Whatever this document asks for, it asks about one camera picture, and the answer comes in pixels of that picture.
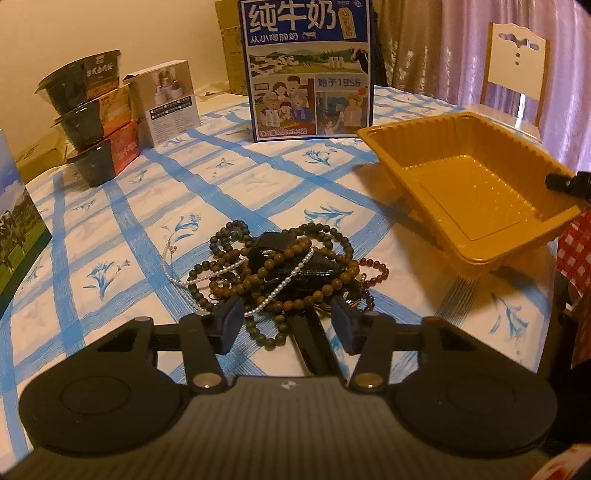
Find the white wooden chair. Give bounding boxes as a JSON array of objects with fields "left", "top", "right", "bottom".
[{"left": 466, "top": 22, "right": 551, "bottom": 143}]

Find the middle black noodle bowl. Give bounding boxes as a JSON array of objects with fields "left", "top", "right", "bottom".
[{"left": 55, "top": 85, "right": 132, "bottom": 151}]

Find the top black noodle bowl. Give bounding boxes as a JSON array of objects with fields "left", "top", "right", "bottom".
[{"left": 35, "top": 50, "right": 121, "bottom": 115}]

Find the red white checked cloth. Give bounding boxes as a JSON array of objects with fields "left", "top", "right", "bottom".
[{"left": 557, "top": 210, "right": 591, "bottom": 367}]

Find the black noodle bowl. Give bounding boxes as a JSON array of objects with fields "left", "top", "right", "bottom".
[
  {"left": 66, "top": 120, "right": 140, "bottom": 187},
  {"left": 35, "top": 50, "right": 121, "bottom": 115},
  {"left": 55, "top": 85, "right": 132, "bottom": 151}
]

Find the cardboard box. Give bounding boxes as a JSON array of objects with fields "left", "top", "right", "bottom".
[{"left": 214, "top": 0, "right": 247, "bottom": 96}]

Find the bottom black noodle bowl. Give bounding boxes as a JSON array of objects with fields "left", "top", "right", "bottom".
[{"left": 66, "top": 120, "right": 140, "bottom": 187}]

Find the pink patterned curtain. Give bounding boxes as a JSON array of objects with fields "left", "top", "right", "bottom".
[{"left": 374, "top": 0, "right": 590, "bottom": 171}]

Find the landscape picture box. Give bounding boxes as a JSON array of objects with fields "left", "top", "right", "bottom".
[{"left": 0, "top": 132, "right": 51, "bottom": 315}]

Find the dark red bead bracelet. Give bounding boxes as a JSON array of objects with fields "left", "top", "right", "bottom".
[{"left": 355, "top": 256, "right": 391, "bottom": 312}]

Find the brown wooden bead necklace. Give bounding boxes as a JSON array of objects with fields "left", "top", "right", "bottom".
[{"left": 208, "top": 236, "right": 361, "bottom": 314}]

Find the blue milk carton box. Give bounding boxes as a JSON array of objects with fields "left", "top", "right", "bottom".
[{"left": 238, "top": 0, "right": 374, "bottom": 142}]

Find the yellow plastic tray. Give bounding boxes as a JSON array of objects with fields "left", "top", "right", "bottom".
[{"left": 358, "top": 112, "right": 586, "bottom": 278}]

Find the blue white checked tablecloth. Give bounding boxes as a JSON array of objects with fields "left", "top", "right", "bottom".
[{"left": 1, "top": 100, "right": 555, "bottom": 469}]

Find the small white product box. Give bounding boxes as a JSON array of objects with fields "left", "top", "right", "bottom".
[{"left": 123, "top": 60, "right": 200, "bottom": 149}]

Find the white pearl necklace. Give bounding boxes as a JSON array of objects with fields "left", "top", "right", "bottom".
[{"left": 160, "top": 241, "right": 318, "bottom": 319}]

